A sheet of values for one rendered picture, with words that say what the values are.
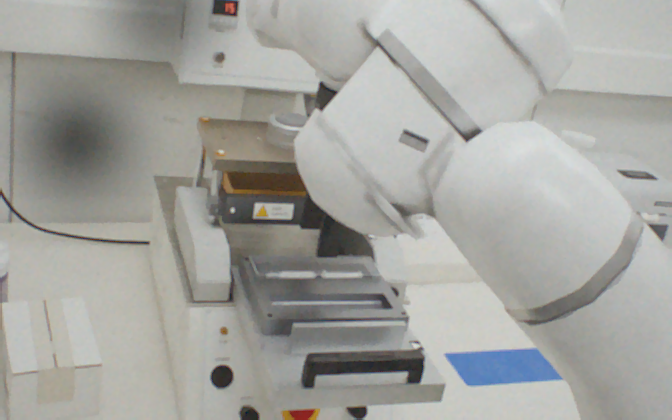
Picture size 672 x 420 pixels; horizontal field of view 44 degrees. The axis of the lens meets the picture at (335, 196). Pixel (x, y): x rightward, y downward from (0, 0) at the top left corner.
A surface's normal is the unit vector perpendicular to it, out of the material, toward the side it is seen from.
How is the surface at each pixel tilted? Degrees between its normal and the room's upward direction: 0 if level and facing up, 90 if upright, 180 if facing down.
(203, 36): 90
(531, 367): 0
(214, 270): 41
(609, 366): 102
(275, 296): 90
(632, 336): 90
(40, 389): 89
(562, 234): 74
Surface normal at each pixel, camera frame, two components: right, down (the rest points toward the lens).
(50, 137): 0.35, 0.42
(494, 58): 0.17, 0.14
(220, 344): 0.33, 0.00
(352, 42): 0.07, 0.53
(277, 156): 0.17, -0.91
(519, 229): -0.23, 0.37
